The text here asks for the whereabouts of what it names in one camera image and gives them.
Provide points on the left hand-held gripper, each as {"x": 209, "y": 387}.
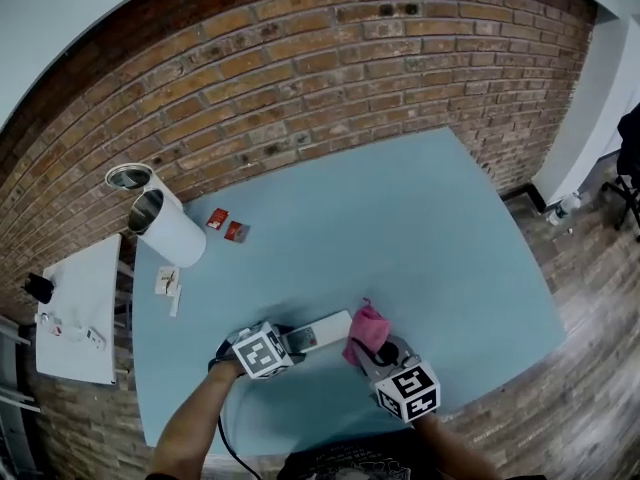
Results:
{"x": 262, "y": 355}

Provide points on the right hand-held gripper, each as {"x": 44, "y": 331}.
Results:
{"x": 407, "y": 385}

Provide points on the pink cloth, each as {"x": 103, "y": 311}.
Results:
{"x": 367, "y": 333}

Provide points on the white remote control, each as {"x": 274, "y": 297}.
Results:
{"x": 326, "y": 331}

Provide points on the person's left forearm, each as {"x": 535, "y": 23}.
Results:
{"x": 192, "y": 425}

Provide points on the person's right forearm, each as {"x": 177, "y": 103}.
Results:
{"x": 452, "y": 445}

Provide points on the person's black printed shirt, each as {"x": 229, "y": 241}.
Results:
{"x": 360, "y": 460}

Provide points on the white paper strip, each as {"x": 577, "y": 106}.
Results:
{"x": 175, "y": 300}

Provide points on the white printed card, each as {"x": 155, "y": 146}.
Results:
{"x": 165, "y": 280}

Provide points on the red sachet with clear window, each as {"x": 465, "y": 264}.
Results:
{"x": 237, "y": 231}

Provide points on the white cylindrical canister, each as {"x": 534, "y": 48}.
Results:
{"x": 167, "y": 225}

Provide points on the white power strip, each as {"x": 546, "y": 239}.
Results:
{"x": 85, "y": 336}

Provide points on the white side table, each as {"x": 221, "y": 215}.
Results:
{"x": 80, "y": 313}

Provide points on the small red and white object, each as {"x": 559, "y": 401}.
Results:
{"x": 52, "y": 324}

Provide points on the round metal canister lid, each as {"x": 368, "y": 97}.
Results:
{"x": 129, "y": 174}

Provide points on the black device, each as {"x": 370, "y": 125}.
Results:
{"x": 41, "y": 288}

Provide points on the clear plastic bottle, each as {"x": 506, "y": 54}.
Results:
{"x": 564, "y": 208}

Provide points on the black office chair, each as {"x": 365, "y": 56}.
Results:
{"x": 626, "y": 168}

